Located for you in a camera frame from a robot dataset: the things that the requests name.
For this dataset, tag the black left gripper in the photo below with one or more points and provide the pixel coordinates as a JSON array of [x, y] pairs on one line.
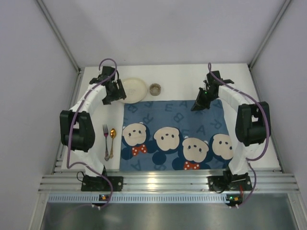
[[115, 93]]

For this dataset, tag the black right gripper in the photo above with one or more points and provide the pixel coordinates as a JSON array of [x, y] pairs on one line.
[[205, 99]]

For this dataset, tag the cream round plate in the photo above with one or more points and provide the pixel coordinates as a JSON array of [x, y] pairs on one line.
[[135, 90]]

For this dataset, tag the blue bear print cloth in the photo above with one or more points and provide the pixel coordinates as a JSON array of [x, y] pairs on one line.
[[168, 135]]

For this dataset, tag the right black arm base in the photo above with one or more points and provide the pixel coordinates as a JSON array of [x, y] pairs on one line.
[[229, 182]]

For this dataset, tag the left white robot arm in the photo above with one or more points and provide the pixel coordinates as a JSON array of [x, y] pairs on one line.
[[76, 126]]

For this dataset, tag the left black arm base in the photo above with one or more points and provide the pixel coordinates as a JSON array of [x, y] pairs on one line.
[[98, 184]]

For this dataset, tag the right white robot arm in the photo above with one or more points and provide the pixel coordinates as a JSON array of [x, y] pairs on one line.
[[253, 126]]

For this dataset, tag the gold spoon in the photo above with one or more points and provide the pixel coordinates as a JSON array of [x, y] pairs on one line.
[[113, 134]]

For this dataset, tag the right aluminium frame post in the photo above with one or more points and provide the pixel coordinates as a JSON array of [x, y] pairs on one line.
[[268, 35]]

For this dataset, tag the aluminium frame post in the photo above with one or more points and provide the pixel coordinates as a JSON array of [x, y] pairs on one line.
[[54, 28], [268, 35]]

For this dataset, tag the left aluminium frame post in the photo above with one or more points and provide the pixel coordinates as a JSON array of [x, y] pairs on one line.
[[54, 28]]

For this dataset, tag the perforated grey cable tray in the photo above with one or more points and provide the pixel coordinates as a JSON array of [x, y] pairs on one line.
[[145, 198]]

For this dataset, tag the aluminium mounting rail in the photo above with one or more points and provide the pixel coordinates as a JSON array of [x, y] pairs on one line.
[[267, 181]]

